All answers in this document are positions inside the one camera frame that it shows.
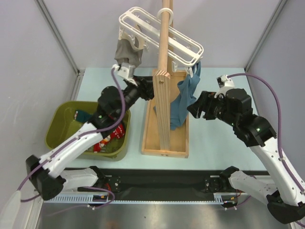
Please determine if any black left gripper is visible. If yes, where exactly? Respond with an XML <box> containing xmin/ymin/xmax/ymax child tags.
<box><xmin>115</xmin><ymin>75</ymin><xmax>162</xmax><ymax>118</ymax></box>

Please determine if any white plastic clip hanger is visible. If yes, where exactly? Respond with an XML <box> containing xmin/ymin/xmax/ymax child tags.
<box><xmin>119</xmin><ymin>7</ymin><xmax>204</xmax><ymax>73</ymax></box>

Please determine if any dark green christmas sock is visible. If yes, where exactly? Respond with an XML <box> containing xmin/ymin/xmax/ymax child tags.
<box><xmin>74</xmin><ymin>110</ymin><xmax>92</xmax><ymax>124</ymax></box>

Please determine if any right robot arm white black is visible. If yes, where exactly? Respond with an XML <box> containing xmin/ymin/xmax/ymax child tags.
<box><xmin>187</xmin><ymin>88</ymin><xmax>305</xmax><ymax>224</ymax></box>

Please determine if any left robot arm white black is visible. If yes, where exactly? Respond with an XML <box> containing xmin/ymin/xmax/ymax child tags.
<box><xmin>26</xmin><ymin>76</ymin><xmax>154</xmax><ymax>200</ymax></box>

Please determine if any wooden pole stand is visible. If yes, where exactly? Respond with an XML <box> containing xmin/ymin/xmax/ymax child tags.
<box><xmin>153</xmin><ymin>0</ymin><xmax>171</xmax><ymax>151</ymax></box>

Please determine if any light blue sock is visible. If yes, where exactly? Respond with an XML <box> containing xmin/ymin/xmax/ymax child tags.
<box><xmin>170</xmin><ymin>62</ymin><xmax>201</xmax><ymax>130</ymax></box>

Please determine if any grey beige sock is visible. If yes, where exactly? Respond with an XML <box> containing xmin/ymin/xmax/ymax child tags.
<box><xmin>114</xmin><ymin>31</ymin><xmax>145</xmax><ymax>67</ymax></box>

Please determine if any red santa christmas sock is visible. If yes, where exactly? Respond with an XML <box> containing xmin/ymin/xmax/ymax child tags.
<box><xmin>93</xmin><ymin>135</ymin><xmax>111</xmax><ymax>153</ymax></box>

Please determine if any olive green plastic bin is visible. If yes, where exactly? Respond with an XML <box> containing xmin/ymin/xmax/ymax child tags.
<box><xmin>45</xmin><ymin>101</ymin><xmax>131</xmax><ymax>161</ymax></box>

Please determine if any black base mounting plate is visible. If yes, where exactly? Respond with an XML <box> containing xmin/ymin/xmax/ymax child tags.
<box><xmin>93</xmin><ymin>169</ymin><xmax>241</xmax><ymax>201</ymax></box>

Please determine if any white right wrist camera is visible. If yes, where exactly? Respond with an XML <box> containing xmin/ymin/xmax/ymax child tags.
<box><xmin>214</xmin><ymin>75</ymin><xmax>235</xmax><ymax>98</ymax></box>

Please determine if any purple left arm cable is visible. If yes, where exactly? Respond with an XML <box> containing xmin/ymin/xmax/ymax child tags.
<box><xmin>16</xmin><ymin>68</ymin><xmax>127</xmax><ymax>203</ymax></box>

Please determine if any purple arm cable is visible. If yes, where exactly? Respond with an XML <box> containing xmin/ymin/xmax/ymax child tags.
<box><xmin>228</xmin><ymin>73</ymin><xmax>305</xmax><ymax>194</ymax></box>
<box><xmin>16</xmin><ymin>68</ymin><xmax>127</xmax><ymax>203</ymax></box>

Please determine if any white slotted cable duct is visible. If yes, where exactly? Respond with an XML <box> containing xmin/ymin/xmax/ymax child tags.
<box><xmin>44</xmin><ymin>193</ymin><xmax>235</xmax><ymax>205</ymax></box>

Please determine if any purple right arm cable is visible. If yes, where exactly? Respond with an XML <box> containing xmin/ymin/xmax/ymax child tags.
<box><xmin>228</xmin><ymin>73</ymin><xmax>305</xmax><ymax>194</ymax></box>

